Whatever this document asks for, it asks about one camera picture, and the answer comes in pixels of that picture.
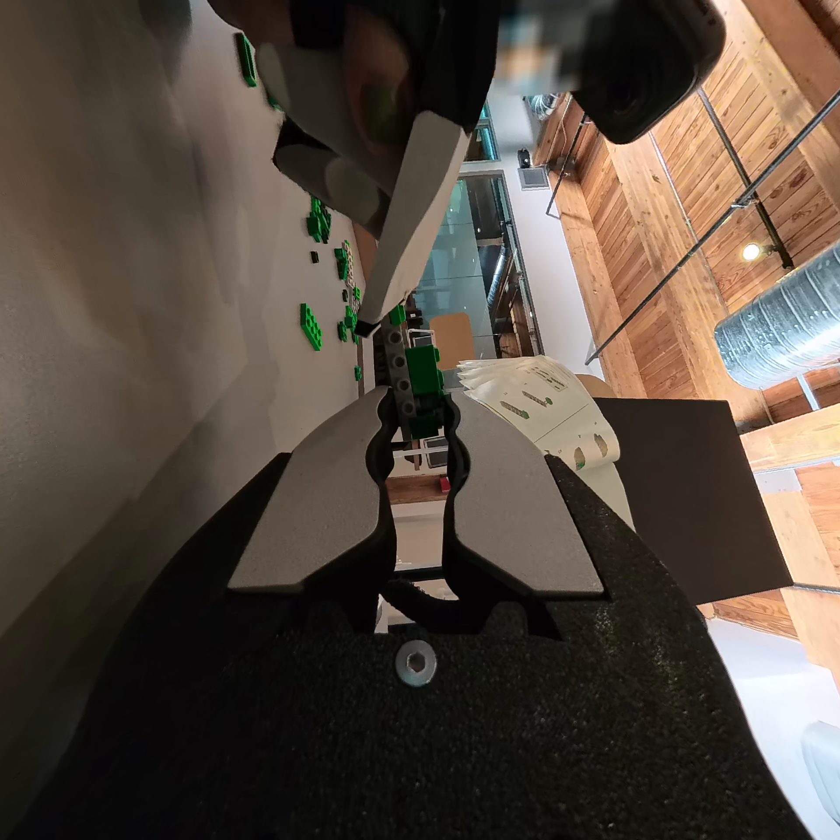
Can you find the black board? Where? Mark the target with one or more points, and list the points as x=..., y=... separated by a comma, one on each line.
x=689, y=499

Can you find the wall vent grille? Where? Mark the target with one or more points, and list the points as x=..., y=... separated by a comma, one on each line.
x=535, y=178

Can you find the glass partition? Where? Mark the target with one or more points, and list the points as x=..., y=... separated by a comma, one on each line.
x=472, y=262

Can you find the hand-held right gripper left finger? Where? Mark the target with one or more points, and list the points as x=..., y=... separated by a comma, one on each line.
x=308, y=505

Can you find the ceiling spot lamp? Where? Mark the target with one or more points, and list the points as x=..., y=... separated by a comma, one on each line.
x=753, y=251

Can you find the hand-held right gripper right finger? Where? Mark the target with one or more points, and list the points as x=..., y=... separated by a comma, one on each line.
x=518, y=518

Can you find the person's left hand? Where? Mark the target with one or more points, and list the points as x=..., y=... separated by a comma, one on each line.
x=374, y=85

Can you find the white desk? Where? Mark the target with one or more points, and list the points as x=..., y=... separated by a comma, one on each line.
x=131, y=295

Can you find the silver air duct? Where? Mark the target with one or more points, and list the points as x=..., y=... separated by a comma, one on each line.
x=781, y=321

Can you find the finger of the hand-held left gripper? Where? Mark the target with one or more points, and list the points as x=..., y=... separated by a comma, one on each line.
x=420, y=210

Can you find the grey and green brick assembly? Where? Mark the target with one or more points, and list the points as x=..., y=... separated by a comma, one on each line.
x=420, y=371

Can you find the green two-by-four plate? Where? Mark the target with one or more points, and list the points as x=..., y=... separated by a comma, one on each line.
x=311, y=327

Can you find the black lamp rail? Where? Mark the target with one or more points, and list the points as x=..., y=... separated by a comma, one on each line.
x=741, y=170

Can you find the white rounded object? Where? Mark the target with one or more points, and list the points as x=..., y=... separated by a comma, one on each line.
x=823, y=768

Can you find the building instruction booklet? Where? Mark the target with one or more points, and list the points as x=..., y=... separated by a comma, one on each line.
x=544, y=401

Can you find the wooden chair back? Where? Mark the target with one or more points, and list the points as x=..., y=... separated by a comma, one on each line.
x=453, y=340

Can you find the scatter of small green bricks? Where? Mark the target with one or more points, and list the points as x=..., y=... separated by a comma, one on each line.
x=320, y=223

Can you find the long green plate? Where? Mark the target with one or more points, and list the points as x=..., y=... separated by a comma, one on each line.
x=246, y=59

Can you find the long black ceiling rod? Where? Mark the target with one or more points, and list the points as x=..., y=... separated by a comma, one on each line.
x=689, y=253

